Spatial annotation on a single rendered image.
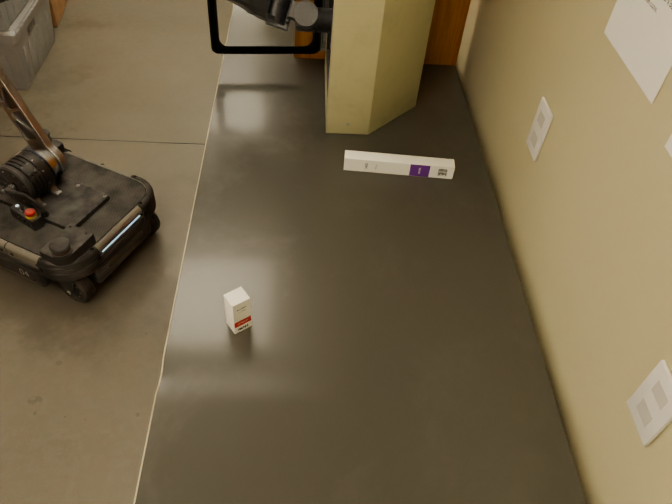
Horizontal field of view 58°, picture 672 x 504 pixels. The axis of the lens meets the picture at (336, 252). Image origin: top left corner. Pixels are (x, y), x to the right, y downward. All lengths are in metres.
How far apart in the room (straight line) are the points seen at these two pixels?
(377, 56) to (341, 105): 0.16
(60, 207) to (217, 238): 1.27
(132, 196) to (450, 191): 1.42
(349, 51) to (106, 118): 2.09
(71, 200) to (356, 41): 1.43
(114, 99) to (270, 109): 1.93
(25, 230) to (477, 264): 1.71
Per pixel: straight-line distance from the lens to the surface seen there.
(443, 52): 1.94
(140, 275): 2.54
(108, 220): 2.44
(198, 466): 1.04
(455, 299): 1.25
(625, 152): 1.04
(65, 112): 3.48
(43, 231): 2.46
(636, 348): 1.00
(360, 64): 1.50
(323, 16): 1.57
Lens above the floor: 1.88
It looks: 47 degrees down
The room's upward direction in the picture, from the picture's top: 6 degrees clockwise
